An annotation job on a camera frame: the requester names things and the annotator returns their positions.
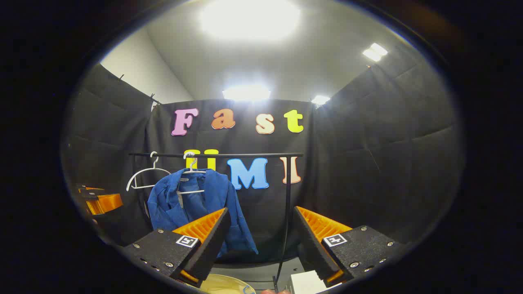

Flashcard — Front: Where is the white paper sheet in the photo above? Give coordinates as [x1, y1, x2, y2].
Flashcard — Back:
[290, 269, 342, 294]

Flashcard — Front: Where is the large ceiling light panel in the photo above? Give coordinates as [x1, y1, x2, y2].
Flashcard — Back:
[199, 0, 302, 42]

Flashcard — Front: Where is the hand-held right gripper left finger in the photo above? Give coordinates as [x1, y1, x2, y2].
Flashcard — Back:
[122, 207, 231, 288]

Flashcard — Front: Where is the black metal clothes rack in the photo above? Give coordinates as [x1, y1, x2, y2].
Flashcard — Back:
[129, 152, 304, 292]

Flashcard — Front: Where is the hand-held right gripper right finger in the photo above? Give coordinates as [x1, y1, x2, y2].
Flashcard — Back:
[292, 206, 405, 287]

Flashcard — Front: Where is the white plastic clothes hanger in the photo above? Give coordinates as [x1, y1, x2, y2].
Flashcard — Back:
[178, 151, 207, 195]
[126, 151, 172, 192]

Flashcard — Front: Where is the blue corduroy jacket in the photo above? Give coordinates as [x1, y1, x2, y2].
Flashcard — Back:
[147, 168, 259, 258]

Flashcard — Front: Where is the black backdrop cloth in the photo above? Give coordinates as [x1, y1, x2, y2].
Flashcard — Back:
[61, 41, 464, 264]

